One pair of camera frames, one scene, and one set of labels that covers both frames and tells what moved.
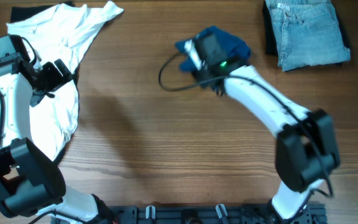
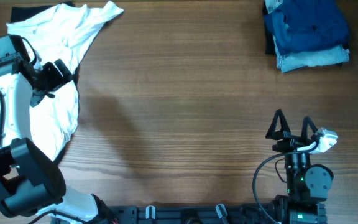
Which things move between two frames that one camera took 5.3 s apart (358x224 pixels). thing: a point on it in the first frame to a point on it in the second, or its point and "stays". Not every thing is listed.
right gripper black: (204, 76) to (291, 137)
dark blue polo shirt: (212, 45) to (302, 25)
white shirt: (63, 32) stays
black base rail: (311, 213) stays
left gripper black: (58, 80) stays
